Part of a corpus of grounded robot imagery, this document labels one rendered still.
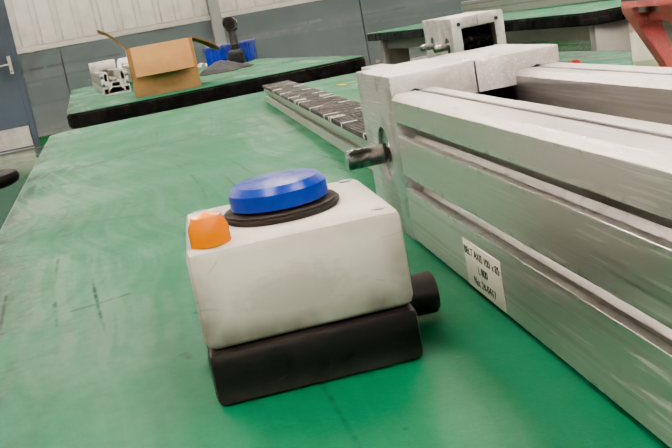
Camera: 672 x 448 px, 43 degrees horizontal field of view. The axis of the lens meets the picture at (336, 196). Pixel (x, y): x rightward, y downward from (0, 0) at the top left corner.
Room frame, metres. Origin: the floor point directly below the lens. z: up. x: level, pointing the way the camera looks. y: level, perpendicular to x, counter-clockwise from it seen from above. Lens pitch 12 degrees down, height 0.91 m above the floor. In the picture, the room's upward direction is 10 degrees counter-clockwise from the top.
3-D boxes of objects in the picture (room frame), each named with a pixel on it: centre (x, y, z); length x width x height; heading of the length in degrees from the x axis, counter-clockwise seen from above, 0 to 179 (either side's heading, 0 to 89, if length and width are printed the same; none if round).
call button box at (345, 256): (0.34, 0.01, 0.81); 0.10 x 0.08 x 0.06; 98
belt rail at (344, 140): (1.15, 0.01, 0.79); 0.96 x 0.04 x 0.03; 8
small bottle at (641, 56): (1.03, -0.40, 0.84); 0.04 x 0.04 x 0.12
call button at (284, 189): (0.34, 0.02, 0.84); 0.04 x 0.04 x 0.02
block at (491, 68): (0.52, -0.07, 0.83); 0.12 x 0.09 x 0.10; 98
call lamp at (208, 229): (0.31, 0.05, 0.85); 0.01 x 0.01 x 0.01
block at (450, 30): (1.50, -0.27, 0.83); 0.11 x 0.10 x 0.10; 95
